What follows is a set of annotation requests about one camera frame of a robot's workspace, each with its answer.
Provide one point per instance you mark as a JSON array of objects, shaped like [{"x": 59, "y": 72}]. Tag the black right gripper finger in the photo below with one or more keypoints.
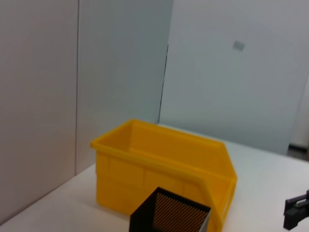
[{"x": 293, "y": 212}]

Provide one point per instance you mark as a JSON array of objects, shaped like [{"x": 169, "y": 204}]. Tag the black mesh pen holder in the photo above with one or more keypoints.
[{"x": 144, "y": 220}]

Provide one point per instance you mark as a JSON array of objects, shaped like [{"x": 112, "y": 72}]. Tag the yellow plastic storage bin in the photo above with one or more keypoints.
[{"x": 144, "y": 183}]

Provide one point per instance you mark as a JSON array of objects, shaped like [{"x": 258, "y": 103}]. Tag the grey wall sticker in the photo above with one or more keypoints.
[{"x": 239, "y": 45}]

